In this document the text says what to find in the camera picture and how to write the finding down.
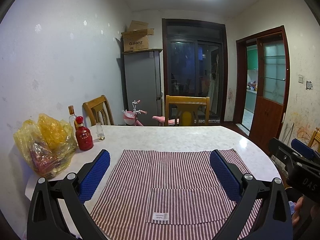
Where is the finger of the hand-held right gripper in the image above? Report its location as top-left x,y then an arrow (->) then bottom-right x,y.
269,137 -> 300,173
291,139 -> 316,160

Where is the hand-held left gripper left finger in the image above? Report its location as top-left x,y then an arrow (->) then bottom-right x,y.
27,149 -> 111,240

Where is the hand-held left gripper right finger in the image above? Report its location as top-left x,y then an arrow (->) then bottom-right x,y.
209,149 -> 293,240

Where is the person's right hand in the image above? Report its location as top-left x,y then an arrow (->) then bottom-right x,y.
292,196 -> 304,227

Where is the wooden chair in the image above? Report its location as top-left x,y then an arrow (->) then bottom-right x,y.
308,127 -> 320,153
83,95 -> 115,127
165,95 -> 210,127

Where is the wooden glass-panel door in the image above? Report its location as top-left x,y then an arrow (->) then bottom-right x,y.
250,31 -> 290,147

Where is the red liquor bottle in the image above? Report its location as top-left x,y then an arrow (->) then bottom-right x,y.
74,116 -> 94,151

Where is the small drinking glass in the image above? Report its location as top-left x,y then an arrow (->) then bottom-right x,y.
96,122 -> 105,142

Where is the patterned doormat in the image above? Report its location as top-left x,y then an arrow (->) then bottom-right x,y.
194,115 -> 222,125

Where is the yellow plastic bag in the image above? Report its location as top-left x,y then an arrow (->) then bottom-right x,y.
14,114 -> 78,175

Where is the clear glass bottle gold cap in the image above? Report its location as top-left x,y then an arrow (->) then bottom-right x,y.
68,105 -> 78,132

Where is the red white striped cloth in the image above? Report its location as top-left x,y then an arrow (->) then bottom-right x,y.
89,149 -> 263,240

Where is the pink child's tricycle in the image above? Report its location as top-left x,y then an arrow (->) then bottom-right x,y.
122,100 -> 180,127

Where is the green kitchen cabinet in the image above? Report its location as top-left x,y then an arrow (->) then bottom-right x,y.
247,45 -> 258,70

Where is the grey refrigerator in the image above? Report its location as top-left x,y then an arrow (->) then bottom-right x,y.
122,49 -> 163,126

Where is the dark framed sliding glass door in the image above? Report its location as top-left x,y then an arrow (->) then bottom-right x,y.
162,18 -> 228,124

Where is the large printed cardboard box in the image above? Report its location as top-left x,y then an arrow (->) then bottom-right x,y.
121,29 -> 155,53

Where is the small plain cardboard box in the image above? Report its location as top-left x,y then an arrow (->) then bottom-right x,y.
129,20 -> 149,32

